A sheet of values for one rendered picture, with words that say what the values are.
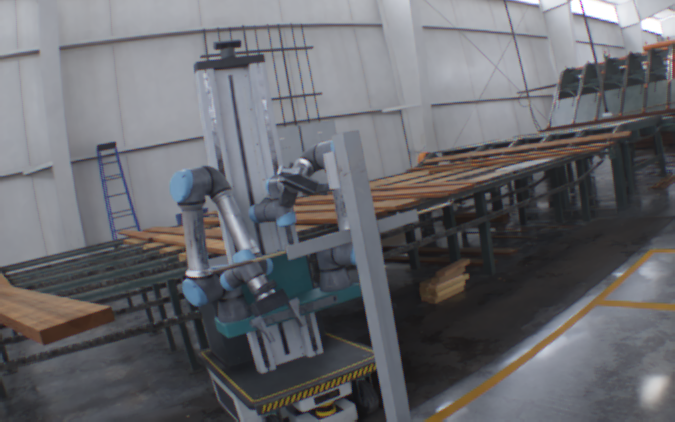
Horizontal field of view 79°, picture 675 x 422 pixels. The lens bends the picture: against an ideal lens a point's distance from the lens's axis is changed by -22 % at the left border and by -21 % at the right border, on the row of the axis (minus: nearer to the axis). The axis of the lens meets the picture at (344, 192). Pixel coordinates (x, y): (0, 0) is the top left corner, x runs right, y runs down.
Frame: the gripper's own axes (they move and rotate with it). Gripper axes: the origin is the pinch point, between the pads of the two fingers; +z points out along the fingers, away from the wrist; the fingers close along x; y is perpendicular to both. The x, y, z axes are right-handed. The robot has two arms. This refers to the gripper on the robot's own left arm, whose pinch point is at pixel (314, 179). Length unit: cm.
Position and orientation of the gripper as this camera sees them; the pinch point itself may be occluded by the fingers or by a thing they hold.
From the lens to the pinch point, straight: 172.7
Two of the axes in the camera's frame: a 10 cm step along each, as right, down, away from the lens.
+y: 2.7, -9.3, 2.5
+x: 7.8, 3.6, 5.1
